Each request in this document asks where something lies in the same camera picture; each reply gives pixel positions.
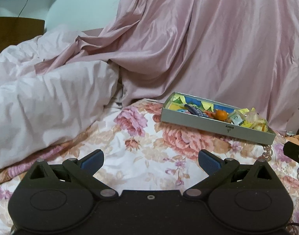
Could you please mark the pale pink duvet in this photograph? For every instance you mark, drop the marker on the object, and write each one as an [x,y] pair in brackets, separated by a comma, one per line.
[41,98]

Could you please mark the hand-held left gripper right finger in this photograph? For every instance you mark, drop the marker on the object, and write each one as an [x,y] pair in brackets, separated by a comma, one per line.
[209,164]

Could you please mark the wooden headboard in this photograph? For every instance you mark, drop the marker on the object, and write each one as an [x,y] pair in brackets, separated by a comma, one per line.
[12,31]

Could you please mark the pink satin curtain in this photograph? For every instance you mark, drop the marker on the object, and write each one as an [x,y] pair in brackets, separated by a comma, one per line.
[200,41]

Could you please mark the painted yellow blue paper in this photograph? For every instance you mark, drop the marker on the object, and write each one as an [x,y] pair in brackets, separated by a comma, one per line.
[178,101]

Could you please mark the grey cardboard box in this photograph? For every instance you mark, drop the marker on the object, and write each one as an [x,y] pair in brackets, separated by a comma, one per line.
[200,124]

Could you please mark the floral bedsheet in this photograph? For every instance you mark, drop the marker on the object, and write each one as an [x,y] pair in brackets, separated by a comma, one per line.
[144,149]

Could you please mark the dark blue snack packet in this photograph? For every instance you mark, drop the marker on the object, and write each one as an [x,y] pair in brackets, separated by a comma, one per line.
[194,110]

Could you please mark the red orange snack packet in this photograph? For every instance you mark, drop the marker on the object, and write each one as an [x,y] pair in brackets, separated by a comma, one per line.
[209,113]

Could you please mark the translucent yellow bread packet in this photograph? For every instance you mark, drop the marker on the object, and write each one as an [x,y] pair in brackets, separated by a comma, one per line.
[257,121]

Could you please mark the orange tangerine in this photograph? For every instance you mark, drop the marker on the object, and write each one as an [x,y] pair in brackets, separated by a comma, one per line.
[220,115]

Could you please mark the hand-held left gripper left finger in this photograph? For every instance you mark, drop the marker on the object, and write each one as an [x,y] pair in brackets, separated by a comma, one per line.
[90,162]

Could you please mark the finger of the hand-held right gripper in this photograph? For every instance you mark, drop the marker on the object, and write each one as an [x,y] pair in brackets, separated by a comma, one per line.
[294,153]

